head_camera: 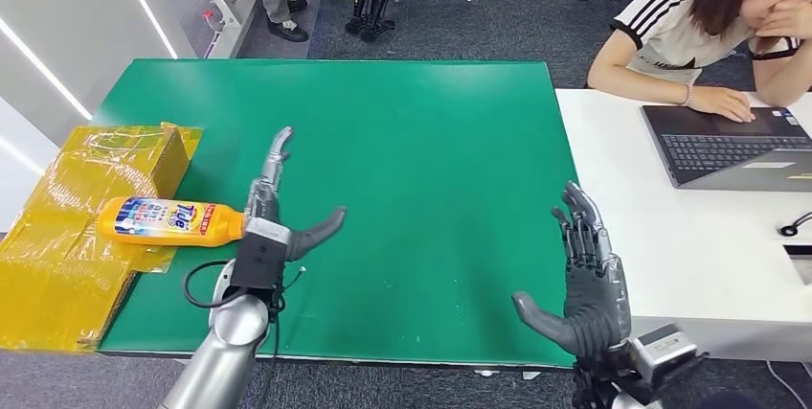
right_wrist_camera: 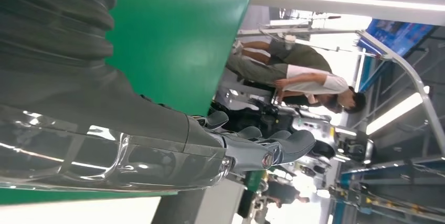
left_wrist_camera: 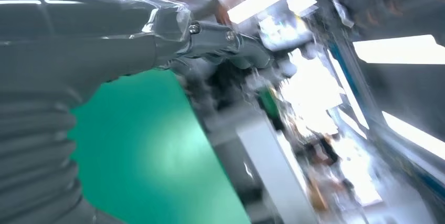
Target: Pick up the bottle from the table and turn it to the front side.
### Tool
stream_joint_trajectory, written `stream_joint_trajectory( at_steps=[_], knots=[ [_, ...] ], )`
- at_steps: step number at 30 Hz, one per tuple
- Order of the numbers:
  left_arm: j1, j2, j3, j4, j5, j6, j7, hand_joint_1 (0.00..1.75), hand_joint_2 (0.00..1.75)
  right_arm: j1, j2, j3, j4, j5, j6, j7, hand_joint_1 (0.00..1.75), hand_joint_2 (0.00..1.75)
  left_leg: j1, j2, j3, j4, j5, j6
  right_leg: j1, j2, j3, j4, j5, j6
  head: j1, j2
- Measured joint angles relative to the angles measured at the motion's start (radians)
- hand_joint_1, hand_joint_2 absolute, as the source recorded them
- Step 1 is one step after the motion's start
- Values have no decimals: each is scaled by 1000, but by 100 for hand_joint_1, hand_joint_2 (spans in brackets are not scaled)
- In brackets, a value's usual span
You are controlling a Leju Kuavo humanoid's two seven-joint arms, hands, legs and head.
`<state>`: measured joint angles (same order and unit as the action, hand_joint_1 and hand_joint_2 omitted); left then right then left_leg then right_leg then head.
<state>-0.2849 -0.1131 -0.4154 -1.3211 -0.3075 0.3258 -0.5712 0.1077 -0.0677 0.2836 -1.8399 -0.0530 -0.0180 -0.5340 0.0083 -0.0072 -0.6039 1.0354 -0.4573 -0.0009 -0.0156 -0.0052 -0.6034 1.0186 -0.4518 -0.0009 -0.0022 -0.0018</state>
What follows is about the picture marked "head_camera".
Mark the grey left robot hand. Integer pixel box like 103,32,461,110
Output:
243,125,349,263

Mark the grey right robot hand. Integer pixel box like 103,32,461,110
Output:
510,180,634,360

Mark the orange detergent bottle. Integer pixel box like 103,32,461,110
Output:
96,195,247,249

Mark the white desk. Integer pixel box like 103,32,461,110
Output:
553,87,812,364

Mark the green table mat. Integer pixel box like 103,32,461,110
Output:
87,57,580,372

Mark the dark grey laptop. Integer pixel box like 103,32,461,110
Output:
640,103,812,193

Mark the black flat device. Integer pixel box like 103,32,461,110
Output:
782,243,812,287

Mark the yellow taped cardboard box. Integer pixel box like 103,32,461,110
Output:
0,121,205,356

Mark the seated person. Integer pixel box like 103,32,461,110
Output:
586,0,812,125

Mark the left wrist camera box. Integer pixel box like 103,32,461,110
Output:
229,216,294,294

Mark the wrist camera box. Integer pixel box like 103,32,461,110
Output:
623,323,700,383
229,216,294,294

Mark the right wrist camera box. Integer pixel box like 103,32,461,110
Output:
623,323,700,383

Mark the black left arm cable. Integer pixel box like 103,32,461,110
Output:
182,258,307,409

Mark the white floor cable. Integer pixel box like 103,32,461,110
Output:
764,359,812,409

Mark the black looped desk cable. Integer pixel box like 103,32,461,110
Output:
778,210,812,238

